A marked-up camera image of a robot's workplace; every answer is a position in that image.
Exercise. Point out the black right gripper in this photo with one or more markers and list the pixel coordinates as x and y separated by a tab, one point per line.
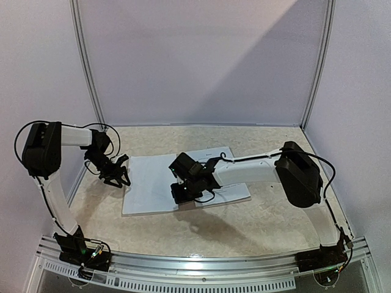
186	193

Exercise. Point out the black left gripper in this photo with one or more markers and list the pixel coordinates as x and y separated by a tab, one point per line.
114	174

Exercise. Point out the brown paper folder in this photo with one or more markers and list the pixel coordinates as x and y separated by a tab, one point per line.
187	207

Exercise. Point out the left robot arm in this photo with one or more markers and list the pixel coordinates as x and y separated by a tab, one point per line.
42	158

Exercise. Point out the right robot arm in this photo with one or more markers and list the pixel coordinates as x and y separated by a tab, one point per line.
292	167

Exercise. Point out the aluminium front rail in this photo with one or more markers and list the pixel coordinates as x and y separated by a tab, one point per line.
284	263

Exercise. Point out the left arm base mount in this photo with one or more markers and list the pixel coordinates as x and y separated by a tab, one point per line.
78	253

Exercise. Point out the perforated white cable tray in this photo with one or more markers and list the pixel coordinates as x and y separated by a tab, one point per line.
57	277

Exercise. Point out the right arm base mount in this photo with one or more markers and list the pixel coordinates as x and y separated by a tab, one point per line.
335	258

